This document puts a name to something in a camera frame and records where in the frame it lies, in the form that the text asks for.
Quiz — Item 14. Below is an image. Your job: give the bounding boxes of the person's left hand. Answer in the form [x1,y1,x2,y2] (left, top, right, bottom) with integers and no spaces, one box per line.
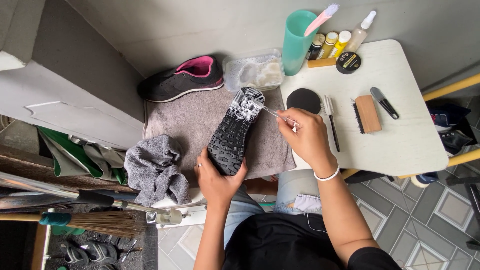
[194,146,249,206]

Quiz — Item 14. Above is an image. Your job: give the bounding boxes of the person's right hand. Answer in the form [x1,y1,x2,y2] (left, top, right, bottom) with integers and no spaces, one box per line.
[276,107,339,177]

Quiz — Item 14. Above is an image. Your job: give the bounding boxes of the clear plastic toothbrush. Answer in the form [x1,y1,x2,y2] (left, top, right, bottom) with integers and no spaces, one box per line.
[249,99,301,133]

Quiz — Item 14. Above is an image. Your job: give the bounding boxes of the black shoe with lugged sole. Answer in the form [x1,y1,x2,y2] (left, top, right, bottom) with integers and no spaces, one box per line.
[207,87,266,176]

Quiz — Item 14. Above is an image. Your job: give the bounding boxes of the round black pad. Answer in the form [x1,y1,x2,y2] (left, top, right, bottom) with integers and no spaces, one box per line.
[286,88,322,115]

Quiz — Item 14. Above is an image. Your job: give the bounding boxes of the person's ripped blue jeans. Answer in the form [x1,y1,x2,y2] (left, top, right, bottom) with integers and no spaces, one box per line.
[223,169,323,248]

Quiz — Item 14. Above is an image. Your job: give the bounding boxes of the crumpled grey cloth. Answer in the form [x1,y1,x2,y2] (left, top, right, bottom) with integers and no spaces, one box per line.
[124,134,193,208]

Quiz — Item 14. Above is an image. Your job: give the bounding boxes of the wooden block brush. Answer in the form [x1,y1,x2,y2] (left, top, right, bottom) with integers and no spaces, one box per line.
[351,95,383,135]

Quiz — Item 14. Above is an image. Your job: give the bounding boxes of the flat grey towel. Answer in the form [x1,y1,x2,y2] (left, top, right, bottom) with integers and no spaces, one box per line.
[142,86,297,181]

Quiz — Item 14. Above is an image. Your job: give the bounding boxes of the tan eraser block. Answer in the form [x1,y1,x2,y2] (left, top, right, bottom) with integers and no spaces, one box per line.
[307,57,337,69]

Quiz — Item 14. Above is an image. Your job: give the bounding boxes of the black and grey shoehorn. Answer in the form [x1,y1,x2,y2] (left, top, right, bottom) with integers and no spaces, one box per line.
[370,87,400,121]

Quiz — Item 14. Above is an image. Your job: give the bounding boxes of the round black polish tin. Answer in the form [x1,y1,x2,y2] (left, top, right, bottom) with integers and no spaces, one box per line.
[335,52,362,75]

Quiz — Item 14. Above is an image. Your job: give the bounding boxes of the clear container of soapy water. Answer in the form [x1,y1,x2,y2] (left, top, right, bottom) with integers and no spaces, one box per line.
[223,49,286,93]

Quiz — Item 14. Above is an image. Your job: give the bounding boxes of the person's black shirt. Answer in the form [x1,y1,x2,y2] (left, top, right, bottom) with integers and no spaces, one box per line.
[222,212,403,270]

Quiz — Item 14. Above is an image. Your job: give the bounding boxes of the black bottle with cream cap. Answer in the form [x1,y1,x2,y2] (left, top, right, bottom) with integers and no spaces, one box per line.
[305,34,326,61]

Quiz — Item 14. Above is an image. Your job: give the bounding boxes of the mustard bottle with cream cap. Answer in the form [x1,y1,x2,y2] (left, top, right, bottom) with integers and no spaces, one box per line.
[318,31,339,60]

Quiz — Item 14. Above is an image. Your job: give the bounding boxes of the teal plastic cup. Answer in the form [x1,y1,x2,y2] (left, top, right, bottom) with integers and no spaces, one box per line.
[282,10,320,77]

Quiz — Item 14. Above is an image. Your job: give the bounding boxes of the yellow bottle with white cap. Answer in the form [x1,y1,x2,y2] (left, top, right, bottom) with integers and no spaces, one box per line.
[330,31,352,59]

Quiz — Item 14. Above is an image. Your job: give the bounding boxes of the black sneaker with pink lining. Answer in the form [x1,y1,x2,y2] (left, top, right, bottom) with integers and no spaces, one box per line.
[137,55,225,103]

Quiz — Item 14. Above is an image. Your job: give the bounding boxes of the clear spray bottle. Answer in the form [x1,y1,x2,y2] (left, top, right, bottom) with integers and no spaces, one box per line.
[344,10,377,53]

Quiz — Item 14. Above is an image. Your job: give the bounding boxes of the pink toothbrush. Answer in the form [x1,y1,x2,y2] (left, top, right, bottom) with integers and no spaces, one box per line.
[304,4,340,37]

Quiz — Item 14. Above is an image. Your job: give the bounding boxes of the white and navy shoe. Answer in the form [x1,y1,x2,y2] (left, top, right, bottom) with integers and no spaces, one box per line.
[410,172,439,189]

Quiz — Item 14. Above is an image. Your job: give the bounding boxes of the metal pole with black grip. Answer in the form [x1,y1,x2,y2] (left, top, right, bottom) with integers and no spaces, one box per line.
[0,172,185,226]

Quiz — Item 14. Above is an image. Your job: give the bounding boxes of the straw broom with teal binding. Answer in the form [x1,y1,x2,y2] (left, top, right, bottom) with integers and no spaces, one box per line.
[0,210,148,239]

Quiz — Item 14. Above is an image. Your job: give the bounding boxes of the navy and black sneaker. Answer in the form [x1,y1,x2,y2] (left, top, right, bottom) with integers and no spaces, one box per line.
[427,103,479,158]

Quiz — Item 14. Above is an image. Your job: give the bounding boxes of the pair of black sandals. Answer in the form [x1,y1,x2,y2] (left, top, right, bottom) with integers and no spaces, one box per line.
[59,241,120,270]

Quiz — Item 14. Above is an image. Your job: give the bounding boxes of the green and white bag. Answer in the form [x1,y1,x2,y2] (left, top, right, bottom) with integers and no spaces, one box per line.
[37,125,129,187]

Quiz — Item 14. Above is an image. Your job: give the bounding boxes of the yellow wooden table leg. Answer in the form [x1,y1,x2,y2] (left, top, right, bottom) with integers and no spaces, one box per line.
[340,148,480,180]
[422,73,480,102]

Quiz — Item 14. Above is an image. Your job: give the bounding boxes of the white bristle brush black handle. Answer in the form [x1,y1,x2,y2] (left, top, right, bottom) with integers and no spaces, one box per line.
[322,95,341,153]

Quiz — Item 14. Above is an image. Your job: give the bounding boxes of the white metal table frame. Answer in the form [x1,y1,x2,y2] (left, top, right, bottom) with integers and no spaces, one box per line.
[151,187,278,230]

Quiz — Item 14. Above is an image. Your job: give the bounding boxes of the white bead bracelet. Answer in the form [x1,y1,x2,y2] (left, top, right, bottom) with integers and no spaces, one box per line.
[313,165,341,182]

